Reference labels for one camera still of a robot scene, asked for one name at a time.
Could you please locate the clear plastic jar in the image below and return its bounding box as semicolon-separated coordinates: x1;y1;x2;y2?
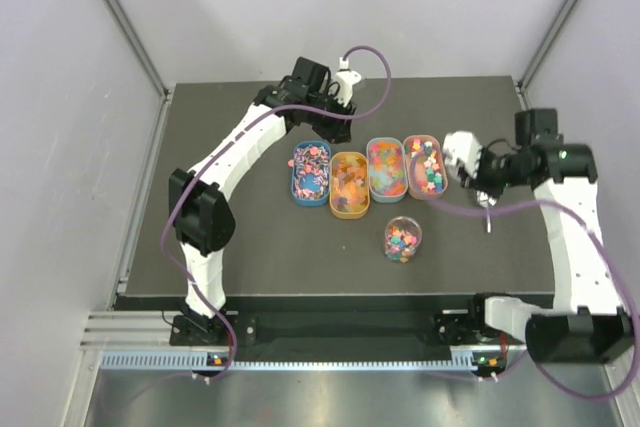
384;216;422;263

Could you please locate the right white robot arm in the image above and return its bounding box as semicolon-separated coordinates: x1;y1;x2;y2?
458;108;634;364

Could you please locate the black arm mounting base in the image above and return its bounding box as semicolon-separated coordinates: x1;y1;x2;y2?
168;310;529;348

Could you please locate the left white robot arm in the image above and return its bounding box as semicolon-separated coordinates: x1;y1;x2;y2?
169;57;362;344

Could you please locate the yellow tray of popsicle candies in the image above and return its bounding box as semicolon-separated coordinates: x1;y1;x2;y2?
329;152;371;220

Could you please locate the pink tray of star candies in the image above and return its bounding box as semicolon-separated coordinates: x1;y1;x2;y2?
403;134;448;200

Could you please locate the blue tray of lollipops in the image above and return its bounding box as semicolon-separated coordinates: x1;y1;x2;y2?
291;140;332;207

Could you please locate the light blue tray of gummies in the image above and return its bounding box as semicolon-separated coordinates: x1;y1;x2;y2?
366;137;408;203

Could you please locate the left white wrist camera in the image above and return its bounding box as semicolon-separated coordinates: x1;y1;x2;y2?
334;57;362;106

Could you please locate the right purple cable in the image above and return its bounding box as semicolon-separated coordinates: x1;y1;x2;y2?
407;151;640;401

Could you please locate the grey slotted cable duct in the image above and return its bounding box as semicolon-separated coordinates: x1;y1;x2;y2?
100;350;506;372

